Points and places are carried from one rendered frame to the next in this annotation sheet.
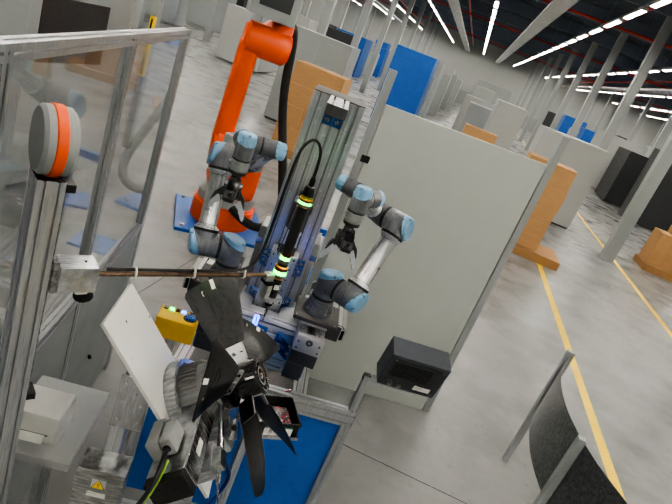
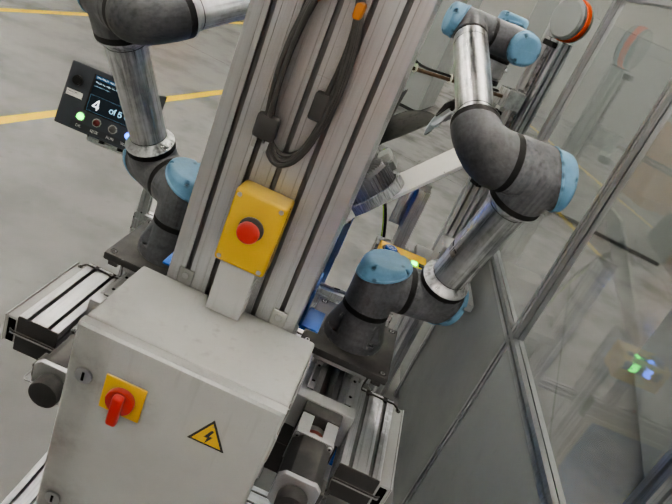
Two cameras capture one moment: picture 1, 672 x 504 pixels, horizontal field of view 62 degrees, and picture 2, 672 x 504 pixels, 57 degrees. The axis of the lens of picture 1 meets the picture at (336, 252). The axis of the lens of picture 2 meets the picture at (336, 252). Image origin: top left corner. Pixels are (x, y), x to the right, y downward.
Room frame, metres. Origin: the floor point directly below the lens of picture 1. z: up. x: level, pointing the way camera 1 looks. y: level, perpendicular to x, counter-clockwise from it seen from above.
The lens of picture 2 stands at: (3.75, 0.50, 1.85)
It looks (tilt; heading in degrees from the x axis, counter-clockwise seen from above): 26 degrees down; 186
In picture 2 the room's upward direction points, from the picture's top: 24 degrees clockwise
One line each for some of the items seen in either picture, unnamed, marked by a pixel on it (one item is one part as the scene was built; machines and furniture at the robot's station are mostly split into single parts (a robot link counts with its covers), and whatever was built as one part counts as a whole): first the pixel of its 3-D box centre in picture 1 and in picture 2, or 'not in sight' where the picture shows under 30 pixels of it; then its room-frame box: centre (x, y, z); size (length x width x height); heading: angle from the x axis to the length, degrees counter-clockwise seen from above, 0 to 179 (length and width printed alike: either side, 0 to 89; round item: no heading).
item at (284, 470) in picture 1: (231, 454); not in sight; (2.01, 0.10, 0.45); 0.82 x 0.01 x 0.66; 99
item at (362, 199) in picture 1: (361, 199); not in sight; (2.20, -0.02, 1.73); 0.09 x 0.08 x 0.11; 152
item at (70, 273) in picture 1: (72, 273); (510, 98); (1.20, 0.59, 1.54); 0.10 x 0.07 x 0.08; 134
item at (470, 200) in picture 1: (411, 261); not in sight; (3.58, -0.50, 1.10); 1.21 x 0.05 x 2.20; 99
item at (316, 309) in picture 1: (320, 302); (173, 235); (2.50, -0.02, 1.09); 0.15 x 0.15 x 0.10
